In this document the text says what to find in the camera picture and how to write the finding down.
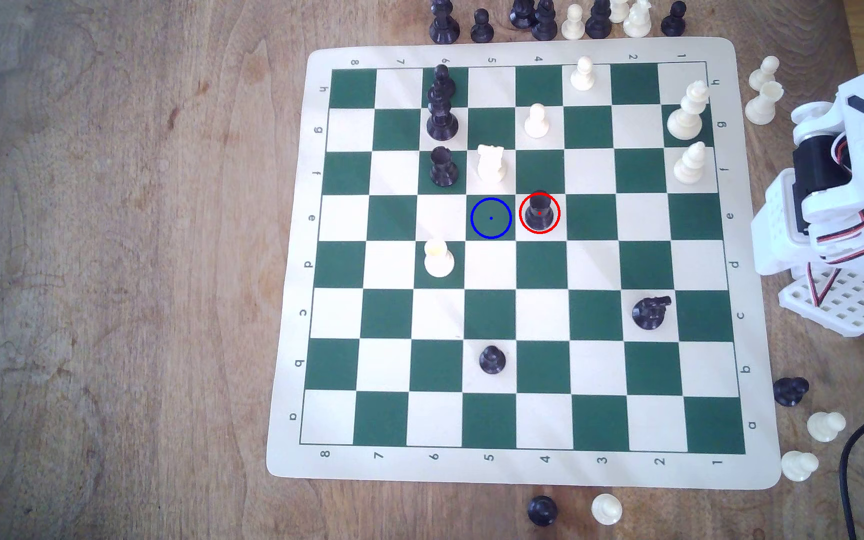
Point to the black rook chess piece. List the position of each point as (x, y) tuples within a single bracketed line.
[(539, 217), (443, 172)]

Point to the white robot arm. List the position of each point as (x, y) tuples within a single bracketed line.
[(777, 225)]

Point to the white rook chess piece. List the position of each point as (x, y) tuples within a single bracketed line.
[(763, 105), (439, 259)]

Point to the green and cream chess mat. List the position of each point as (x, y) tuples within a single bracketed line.
[(402, 315)]

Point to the white knight chess piece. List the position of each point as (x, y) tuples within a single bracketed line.
[(637, 22), (490, 165)]

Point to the tall black chess piece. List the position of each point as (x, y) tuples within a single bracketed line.
[(442, 124), (544, 24), (598, 21), (522, 13), (444, 26)]

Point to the white bishop chess piece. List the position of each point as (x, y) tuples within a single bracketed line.
[(690, 166)]

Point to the white queen chess piece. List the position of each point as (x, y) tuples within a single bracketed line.
[(684, 120)]

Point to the black pawn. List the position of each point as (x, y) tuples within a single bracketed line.
[(481, 28), (442, 75), (673, 21), (542, 511), (492, 361)]

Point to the white pawn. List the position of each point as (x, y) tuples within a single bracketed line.
[(763, 75), (536, 124), (798, 466), (583, 75), (573, 25), (824, 427), (607, 510)]

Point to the white grid base plate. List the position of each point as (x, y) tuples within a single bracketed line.
[(844, 301)]

